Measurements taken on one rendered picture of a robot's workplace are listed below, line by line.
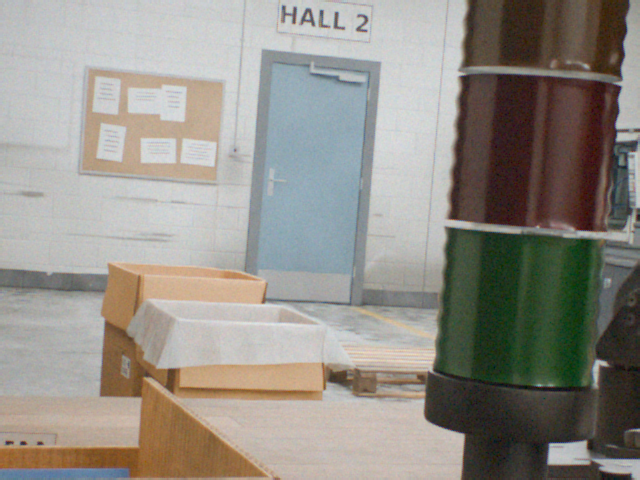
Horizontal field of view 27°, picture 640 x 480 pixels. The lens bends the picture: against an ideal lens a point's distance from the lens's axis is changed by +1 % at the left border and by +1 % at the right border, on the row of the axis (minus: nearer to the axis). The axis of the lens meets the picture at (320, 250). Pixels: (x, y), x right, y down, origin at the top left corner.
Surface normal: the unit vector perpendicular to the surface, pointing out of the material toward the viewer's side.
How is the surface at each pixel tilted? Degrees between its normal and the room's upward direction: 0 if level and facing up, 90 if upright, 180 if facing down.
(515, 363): 104
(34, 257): 90
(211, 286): 86
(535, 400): 90
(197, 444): 90
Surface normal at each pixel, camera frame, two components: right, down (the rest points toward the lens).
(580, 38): 0.29, -0.17
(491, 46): -0.69, 0.22
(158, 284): 0.36, 0.04
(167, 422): -0.94, -0.06
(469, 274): -0.65, -0.26
